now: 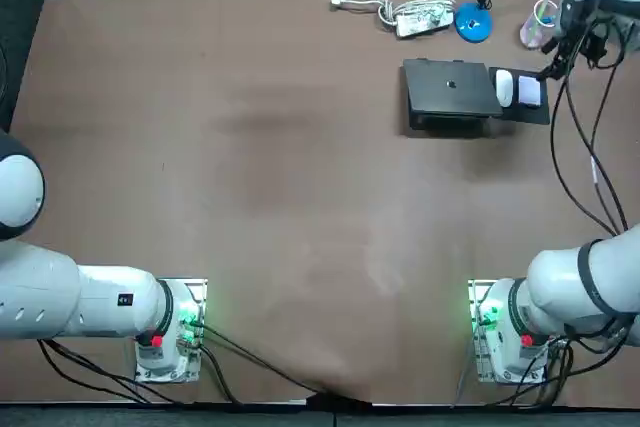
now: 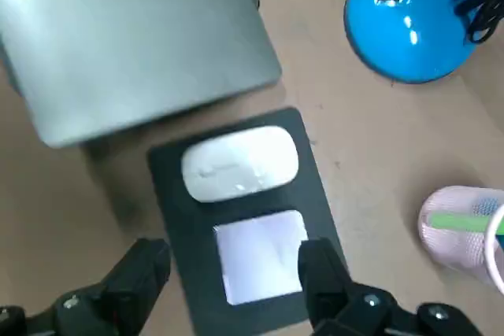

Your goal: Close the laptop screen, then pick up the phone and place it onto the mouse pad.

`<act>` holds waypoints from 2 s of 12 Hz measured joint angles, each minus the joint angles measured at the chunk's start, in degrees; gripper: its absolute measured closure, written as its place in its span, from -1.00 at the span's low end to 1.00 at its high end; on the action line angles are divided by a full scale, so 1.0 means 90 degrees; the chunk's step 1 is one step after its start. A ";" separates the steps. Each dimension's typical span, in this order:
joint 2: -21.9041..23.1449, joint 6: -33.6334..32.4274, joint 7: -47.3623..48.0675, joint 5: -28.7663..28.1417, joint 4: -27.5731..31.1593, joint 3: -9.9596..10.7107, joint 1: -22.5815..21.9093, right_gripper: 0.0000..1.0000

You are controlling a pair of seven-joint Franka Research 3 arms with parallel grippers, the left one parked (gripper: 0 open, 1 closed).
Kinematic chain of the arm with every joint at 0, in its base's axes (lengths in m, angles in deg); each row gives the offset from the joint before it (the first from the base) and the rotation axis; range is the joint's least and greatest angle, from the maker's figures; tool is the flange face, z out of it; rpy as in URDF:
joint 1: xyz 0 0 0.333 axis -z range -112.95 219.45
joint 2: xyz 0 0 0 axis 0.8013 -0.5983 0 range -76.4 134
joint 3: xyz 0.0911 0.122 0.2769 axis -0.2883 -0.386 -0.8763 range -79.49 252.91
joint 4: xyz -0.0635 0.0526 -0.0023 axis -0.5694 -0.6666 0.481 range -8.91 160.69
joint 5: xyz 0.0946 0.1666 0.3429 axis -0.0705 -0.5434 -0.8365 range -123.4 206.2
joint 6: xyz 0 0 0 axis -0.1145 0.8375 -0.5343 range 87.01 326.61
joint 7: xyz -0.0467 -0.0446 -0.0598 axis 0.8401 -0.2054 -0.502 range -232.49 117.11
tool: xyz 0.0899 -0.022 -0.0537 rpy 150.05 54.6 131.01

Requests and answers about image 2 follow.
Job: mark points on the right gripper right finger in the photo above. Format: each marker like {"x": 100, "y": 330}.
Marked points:
{"x": 346, "y": 308}

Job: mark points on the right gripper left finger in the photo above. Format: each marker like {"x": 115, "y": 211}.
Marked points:
{"x": 98, "y": 308}

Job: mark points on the grey laptop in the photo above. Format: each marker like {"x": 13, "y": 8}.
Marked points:
{"x": 130, "y": 45}

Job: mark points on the black mouse pad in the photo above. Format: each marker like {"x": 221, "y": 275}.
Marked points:
{"x": 177, "y": 194}

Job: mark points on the white computer mouse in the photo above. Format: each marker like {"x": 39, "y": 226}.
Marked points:
{"x": 240, "y": 163}

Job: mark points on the pink mesh pen cup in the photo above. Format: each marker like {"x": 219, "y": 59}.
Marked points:
{"x": 453, "y": 249}

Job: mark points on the green and blue pen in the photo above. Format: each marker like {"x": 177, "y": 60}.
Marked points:
{"x": 458, "y": 222}

